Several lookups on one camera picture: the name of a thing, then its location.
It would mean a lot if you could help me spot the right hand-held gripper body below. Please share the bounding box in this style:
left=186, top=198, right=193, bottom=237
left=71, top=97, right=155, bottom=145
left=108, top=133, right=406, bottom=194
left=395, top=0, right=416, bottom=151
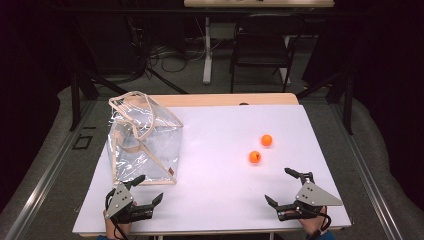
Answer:
left=276, top=171, right=344, bottom=222

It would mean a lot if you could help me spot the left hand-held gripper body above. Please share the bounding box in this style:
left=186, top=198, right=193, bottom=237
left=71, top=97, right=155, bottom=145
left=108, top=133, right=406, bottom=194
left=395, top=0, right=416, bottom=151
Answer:
left=104, top=182, right=155, bottom=225

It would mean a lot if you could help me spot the clear plastic bag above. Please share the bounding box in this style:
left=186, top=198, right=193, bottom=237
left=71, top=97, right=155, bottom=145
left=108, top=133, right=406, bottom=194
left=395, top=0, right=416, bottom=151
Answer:
left=105, top=90, right=185, bottom=186

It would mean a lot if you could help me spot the person's left hand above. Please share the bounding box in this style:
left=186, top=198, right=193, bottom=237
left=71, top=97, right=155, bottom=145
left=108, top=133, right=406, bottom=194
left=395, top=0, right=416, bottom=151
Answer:
left=103, top=200, right=138, bottom=238

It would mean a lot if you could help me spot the person's right hand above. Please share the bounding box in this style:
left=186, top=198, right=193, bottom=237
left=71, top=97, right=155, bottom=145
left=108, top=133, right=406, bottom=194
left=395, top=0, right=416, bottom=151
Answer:
left=292, top=206, right=329, bottom=238

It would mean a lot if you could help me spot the black metal stand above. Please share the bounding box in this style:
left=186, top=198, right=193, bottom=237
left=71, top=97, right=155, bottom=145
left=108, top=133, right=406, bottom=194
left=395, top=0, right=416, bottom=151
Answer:
left=296, top=68, right=355, bottom=136
left=68, top=64, right=189, bottom=132

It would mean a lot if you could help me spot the black folding chair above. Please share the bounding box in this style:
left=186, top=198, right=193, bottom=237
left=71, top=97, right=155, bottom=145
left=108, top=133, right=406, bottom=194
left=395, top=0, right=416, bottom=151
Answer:
left=229, top=13, right=307, bottom=94

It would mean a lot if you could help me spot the white-legged desk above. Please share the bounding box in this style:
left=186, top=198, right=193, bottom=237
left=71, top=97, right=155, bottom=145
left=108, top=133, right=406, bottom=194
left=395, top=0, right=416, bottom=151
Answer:
left=183, top=0, right=335, bottom=86

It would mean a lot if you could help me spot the black metal crossbar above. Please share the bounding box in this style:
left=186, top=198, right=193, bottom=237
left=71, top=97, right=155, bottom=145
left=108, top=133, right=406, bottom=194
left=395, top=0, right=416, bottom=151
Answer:
left=56, top=7, right=368, bottom=18

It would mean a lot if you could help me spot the right hand-held gripper black cable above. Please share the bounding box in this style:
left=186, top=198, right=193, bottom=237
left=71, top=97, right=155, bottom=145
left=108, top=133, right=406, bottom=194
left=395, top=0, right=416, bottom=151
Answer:
left=306, top=205, right=333, bottom=240

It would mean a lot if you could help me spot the hand-held gripper black cable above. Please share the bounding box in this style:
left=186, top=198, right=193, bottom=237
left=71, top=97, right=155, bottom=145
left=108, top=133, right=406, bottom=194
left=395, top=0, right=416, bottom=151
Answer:
left=105, top=188, right=130, bottom=240
left=306, top=205, right=333, bottom=240

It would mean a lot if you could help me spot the left hand-held gripper black cable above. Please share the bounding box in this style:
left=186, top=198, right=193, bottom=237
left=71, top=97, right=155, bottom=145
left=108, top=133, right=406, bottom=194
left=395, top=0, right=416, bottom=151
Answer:
left=105, top=188, right=130, bottom=240

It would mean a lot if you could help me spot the metal floor rail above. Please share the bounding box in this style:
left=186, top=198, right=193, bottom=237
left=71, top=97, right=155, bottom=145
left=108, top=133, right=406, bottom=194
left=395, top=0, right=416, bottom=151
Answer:
left=4, top=99, right=98, bottom=240
left=328, top=103, right=405, bottom=240

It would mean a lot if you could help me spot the tangle of floor cables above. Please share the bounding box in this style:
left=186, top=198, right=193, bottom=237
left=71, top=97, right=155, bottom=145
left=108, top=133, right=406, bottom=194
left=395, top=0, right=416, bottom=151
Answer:
left=146, top=41, right=208, bottom=74

